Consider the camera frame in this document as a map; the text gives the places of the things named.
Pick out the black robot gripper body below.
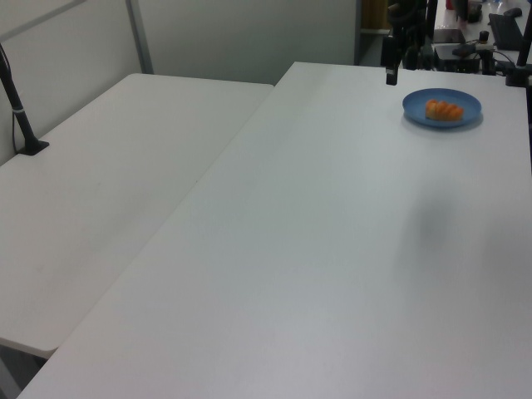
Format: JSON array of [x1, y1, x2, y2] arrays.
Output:
[[381, 35, 402, 70]]

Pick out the orange bread loaf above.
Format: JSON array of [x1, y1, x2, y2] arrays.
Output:
[[424, 98, 465, 122]]

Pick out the blue round plate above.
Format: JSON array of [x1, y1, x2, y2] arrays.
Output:
[[401, 87, 485, 131]]

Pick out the brown wooden board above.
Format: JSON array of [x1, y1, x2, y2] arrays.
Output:
[[360, 0, 392, 32]]

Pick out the black electronics box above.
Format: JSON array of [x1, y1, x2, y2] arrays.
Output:
[[433, 42, 480, 74]]

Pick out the black knob stand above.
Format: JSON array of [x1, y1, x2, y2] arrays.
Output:
[[476, 30, 496, 76]]

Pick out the black keyboard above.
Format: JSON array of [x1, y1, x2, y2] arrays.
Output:
[[487, 12, 525, 52]]

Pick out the black camera pole with clamp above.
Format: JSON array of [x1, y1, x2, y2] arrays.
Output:
[[504, 0, 532, 88]]

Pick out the grey partition frame post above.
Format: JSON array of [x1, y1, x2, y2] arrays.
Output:
[[126, 0, 154, 76]]

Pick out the black camera pole with base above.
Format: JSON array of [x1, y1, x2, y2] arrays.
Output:
[[0, 41, 51, 157]]

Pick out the black cable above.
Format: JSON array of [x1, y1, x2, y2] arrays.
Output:
[[9, 111, 20, 155]]

